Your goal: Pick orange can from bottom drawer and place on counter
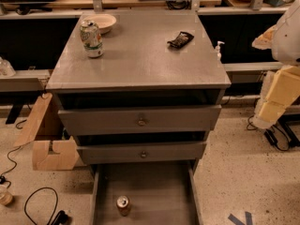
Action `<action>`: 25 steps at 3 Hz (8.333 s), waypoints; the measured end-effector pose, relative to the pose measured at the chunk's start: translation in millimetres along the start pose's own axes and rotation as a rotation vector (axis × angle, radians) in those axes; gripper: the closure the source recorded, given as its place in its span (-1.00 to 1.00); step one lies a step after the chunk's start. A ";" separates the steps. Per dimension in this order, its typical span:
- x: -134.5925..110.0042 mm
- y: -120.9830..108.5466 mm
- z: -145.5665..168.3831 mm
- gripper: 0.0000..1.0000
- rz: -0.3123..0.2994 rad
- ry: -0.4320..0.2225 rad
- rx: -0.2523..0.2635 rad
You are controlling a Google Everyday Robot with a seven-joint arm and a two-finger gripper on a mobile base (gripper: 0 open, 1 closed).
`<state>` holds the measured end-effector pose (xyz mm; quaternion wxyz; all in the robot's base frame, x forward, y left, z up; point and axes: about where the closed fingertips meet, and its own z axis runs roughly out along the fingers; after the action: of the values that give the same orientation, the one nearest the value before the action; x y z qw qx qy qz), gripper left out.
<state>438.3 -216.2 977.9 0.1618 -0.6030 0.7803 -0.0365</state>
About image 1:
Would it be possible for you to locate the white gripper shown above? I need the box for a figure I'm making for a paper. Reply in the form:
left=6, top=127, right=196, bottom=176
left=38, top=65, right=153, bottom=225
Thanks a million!
left=252, top=65, right=300, bottom=129

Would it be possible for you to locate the orange soda can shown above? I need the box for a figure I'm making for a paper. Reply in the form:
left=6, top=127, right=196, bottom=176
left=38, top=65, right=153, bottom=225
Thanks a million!
left=116, top=195, right=130, bottom=217

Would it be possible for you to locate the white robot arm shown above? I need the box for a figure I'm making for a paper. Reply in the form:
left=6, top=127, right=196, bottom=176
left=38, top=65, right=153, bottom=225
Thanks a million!
left=253, top=0, right=300, bottom=129

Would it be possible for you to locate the grey drawer cabinet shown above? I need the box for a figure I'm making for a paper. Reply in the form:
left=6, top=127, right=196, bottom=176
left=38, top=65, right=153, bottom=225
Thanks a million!
left=45, top=10, right=233, bottom=171

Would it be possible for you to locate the grey bottom drawer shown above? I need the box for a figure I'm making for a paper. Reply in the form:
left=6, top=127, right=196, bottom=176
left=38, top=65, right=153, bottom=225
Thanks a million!
left=89, top=161, right=203, bottom=225

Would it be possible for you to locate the grey drawer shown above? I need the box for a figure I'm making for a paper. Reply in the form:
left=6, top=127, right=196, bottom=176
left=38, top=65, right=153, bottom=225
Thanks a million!
left=78, top=142, right=206, bottom=164
left=89, top=161, right=203, bottom=225
left=58, top=105, right=221, bottom=136

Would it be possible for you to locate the grey middle drawer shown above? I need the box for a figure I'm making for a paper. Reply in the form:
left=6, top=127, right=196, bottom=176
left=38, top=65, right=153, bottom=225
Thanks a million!
left=78, top=142, right=206, bottom=164

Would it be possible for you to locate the grey top drawer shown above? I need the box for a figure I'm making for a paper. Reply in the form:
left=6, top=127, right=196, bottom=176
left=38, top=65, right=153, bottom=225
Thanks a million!
left=58, top=105, right=221, bottom=136

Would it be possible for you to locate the green white soda can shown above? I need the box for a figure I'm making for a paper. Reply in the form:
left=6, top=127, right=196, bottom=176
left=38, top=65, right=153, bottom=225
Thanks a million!
left=80, top=20, right=103, bottom=58

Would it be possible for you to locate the black metal stand leg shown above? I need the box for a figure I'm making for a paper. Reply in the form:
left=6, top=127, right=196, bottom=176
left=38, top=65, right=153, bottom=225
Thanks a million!
left=278, top=114, right=300, bottom=147

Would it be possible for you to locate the white pump bottle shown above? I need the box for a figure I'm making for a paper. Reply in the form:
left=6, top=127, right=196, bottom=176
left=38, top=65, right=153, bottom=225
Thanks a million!
left=215, top=41, right=225, bottom=61

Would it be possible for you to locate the blue tape mark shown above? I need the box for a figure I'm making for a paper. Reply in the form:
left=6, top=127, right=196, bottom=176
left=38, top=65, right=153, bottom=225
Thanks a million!
left=227, top=211, right=253, bottom=225

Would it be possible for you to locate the black snack bag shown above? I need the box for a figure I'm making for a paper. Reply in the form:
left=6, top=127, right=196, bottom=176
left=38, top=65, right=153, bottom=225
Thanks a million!
left=168, top=31, right=194, bottom=49

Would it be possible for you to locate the white bowl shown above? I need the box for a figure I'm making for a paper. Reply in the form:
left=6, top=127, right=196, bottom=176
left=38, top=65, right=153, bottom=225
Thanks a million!
left=85, top=14, right=116, bottom=35

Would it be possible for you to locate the wooden block stand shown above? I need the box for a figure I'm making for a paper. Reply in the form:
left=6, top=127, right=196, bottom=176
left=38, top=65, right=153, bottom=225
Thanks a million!
left=32, top=140, right=79, bottom=171

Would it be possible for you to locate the wooden board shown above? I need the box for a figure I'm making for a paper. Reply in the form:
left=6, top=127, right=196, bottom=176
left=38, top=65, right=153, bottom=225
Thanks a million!
left=14, top=93, right=53, bottom=147

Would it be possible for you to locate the clear plastic cup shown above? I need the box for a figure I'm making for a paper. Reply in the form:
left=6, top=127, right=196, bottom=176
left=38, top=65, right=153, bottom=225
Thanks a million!
left=0, top=185, right=13, bottom=205

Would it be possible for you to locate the black cable right floor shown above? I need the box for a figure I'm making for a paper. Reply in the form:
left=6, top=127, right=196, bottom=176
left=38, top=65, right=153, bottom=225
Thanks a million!
left=246, top=114, right=294, bottom=153

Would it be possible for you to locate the black floor cable left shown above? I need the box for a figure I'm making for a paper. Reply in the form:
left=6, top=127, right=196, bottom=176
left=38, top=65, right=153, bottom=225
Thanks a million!
left=23, top=187, right=69, bottom=225

